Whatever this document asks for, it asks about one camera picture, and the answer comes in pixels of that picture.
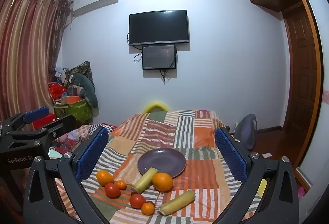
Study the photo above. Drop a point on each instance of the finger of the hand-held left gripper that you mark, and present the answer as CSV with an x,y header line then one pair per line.
x,y
36,113
60,125

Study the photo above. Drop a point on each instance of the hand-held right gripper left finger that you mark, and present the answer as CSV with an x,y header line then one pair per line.
x,y
92,153

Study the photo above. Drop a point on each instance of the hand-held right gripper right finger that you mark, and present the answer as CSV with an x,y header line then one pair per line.
x,y
231,153

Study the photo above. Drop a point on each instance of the medium orange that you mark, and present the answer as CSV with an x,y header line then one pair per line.
x,y
104,177

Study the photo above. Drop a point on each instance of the red tomato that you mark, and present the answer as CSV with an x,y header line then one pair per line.
x,y
112,190
137,201

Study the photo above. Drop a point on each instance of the small mandarin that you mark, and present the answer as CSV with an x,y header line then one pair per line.
x,y
147,208
121,185

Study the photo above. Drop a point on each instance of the husk-wrapped corn piece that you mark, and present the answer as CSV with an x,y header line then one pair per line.
x,y
145,179

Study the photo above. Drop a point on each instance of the purple round plate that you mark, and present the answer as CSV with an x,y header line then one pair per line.
x,y
162,162

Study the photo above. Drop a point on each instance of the yellow corn cob piece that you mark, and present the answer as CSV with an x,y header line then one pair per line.
x,y
177,202

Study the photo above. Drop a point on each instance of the large orange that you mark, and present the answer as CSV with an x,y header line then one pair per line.
x,y
162,182

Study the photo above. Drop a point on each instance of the red box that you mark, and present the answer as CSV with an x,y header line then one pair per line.
x,y
42,122

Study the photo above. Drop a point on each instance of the floral pink cloth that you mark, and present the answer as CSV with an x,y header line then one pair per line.
x,y
77,134

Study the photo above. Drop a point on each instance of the green cardboard box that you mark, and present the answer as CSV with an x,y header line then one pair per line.
x,y
77,111

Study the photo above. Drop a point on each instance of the grey backpack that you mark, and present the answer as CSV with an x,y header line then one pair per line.
x,y
246,131

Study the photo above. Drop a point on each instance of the orange box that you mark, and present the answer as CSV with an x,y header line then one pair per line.
x,y
70,99

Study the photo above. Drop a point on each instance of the checkered cloth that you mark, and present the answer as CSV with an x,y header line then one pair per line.
x,y
108,127

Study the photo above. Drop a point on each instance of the red plastic bag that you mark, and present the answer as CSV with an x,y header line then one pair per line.
x,y
57,91

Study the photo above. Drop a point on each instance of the white paper scrap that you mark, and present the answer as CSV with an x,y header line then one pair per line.
x,y
266,155

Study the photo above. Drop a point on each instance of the dark patterned cushion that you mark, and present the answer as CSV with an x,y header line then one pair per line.
x,y
84,68

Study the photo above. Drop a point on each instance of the striped red curtain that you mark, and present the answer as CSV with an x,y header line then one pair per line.
x,y
25,47

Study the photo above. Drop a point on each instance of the striped patchwork blanket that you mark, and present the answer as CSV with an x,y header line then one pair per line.
x,y
159,131

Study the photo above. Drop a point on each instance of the yellow fuzzy object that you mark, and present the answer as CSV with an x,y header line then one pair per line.
x,y
154,106

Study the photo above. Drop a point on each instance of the brown wooden door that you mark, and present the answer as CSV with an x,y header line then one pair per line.
x,y
299,72

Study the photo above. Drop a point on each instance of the white air conditioner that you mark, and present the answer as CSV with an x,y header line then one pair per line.
x,y
95,0

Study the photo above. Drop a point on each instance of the small black wall monitor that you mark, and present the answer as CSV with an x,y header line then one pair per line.
x,y
159,57

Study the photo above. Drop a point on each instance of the black wall television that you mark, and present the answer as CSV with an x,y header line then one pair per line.
x,y
159,27

